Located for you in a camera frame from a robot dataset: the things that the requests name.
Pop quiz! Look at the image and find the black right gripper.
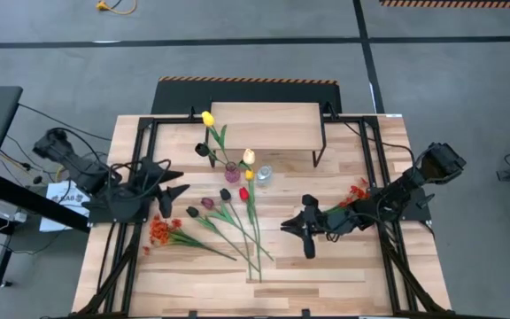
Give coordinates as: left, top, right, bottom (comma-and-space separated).
280, 195, 343, 259

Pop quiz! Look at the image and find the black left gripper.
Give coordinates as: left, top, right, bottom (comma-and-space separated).
137, 158, 190, 219

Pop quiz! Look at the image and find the orange artificial flower bunch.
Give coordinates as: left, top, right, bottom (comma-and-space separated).
142, 214, 238, 262

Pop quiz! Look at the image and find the clear ribbed glass vase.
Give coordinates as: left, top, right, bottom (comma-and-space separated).
256, 166, 274, 187

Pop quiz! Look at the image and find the red artificial tulip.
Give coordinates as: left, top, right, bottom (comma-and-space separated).
237, 186, 263, 284

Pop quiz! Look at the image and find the pink glass vase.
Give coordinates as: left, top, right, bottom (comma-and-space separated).
224, 162, 242, 184

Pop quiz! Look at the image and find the yellow artificial tulip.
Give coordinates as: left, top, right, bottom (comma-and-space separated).
200, 110, 234, 167
243, 169, 263, 284

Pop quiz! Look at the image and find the cream artificial tulip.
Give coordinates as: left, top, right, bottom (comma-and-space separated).
236, 148, 257, 172

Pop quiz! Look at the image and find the small wooden shelf stand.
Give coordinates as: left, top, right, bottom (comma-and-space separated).
208, 100, 328, 169

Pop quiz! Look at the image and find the maroon artificial tulip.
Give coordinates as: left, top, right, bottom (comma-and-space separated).
200, 198, 275, 262

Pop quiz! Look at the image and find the red artificial flower bunch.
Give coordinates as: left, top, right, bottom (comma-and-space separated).
323, 176, 371, 216

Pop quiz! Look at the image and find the hazard striped floor mat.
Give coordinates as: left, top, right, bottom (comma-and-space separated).
378, 0, 510, 9
151, 75, 343, 115

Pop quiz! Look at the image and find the white printed paper sheet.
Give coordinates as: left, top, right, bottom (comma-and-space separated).
38, 181, 96, 234

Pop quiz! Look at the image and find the white power strip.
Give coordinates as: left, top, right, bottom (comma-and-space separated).
0, 199, 29, 225

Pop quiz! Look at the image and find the black floor cable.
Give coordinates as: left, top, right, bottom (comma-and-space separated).
17, 103, 113, 143

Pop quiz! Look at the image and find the yellow floor cable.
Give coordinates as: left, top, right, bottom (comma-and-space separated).
95, 0, 138, 16

